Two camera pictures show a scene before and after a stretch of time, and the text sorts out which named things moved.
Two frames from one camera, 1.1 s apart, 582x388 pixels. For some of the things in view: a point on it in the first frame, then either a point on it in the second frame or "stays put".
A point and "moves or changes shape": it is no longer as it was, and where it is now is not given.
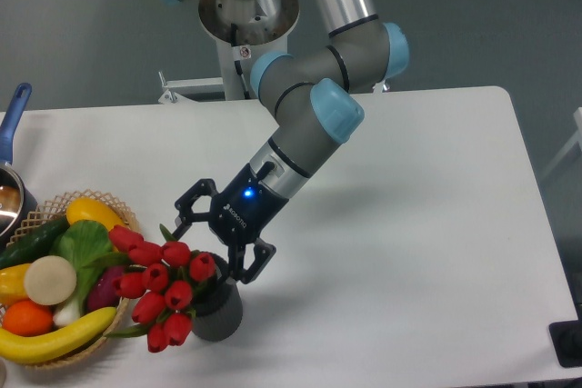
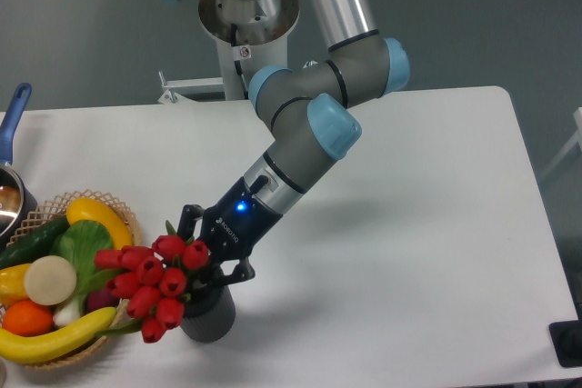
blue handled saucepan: (16, 202) stays put
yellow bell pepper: (12, 283) stays put
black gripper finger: (186, 213) -> (190, 213)
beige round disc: (50, 280) stays put
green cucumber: (35, 242) stays put
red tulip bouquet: (160, 280) moves or changes shape
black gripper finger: (264, 254) -> (244, 272)
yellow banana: (39, 349) stays put
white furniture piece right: (577, 115) stays put
